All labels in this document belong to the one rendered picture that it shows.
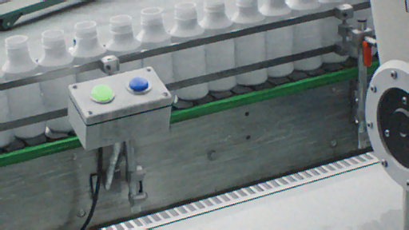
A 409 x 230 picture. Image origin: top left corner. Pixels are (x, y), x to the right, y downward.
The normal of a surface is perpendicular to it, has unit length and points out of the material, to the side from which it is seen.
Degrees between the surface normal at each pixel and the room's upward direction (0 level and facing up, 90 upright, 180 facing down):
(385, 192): 0
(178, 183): 90
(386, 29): 101
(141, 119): 110
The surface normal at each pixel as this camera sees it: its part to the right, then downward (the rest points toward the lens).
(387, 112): -0.91, 0.23
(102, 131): 0.40, 0.63
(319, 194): -0.08, -0.91
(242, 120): 0.40, 0.34
